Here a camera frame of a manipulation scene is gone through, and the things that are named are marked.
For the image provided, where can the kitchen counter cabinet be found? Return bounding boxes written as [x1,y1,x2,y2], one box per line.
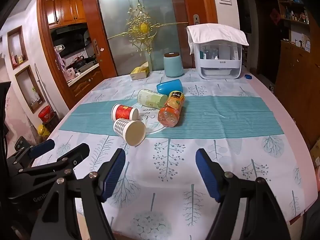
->
[66,62,104,101]

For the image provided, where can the teal canister with brown lid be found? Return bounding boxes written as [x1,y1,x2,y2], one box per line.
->
[163,52,185,77]

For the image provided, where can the pale green cup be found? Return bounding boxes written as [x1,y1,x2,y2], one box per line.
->
[137,89,168,109]

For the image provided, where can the white countertop appliance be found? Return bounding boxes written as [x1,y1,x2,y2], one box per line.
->
[195,41,243,80]

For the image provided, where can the wooden door frame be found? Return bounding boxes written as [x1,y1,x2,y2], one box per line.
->
[37,0,118,110]

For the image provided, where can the orange juice bottle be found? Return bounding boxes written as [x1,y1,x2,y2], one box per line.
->
[157,91,186,128]

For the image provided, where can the white towel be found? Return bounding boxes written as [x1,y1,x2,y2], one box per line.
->
[186,23,250,55]

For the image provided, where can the wooden shelf cabinet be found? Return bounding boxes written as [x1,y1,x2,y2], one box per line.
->
[274,0,320,155]

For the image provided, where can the yellow tissue box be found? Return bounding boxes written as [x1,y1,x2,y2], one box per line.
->
[130,62,150,80]

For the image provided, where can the checkered paper cup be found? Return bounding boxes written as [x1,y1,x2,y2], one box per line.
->
[113,119,147,147]

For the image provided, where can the gold door ornament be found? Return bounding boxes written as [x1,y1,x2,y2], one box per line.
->
[107,2,188,57]

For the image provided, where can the wall niche shelf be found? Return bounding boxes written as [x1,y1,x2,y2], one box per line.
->
[7,26,28,70]
[14,65,46,114]

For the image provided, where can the red tin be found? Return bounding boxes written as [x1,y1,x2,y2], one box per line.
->
[38,105,52,123]

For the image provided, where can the black range hood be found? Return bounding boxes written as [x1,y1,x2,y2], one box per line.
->
[50,22,91,55]

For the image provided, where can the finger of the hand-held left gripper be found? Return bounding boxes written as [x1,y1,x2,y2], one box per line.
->
[11,143,90,182]
[14,136,55,159]

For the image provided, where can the frosted glass door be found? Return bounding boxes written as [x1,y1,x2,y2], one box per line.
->
[95,0,193,77]

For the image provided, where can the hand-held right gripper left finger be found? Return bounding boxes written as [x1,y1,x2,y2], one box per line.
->
[31,148,126,240]

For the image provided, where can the red door decoration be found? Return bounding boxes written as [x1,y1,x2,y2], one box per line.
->
[270,9,282,26]

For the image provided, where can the wooden kitchen wall cabinets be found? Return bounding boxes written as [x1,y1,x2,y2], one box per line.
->
[45,0,87,29]

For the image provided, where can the red paper cup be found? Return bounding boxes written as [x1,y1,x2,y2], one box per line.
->
[111,103,139,121]

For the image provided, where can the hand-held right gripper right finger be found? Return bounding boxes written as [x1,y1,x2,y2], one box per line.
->
[195,148,292,240]

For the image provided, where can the blue plastic cup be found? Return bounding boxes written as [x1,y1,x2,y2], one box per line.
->
[156,79,183,95]

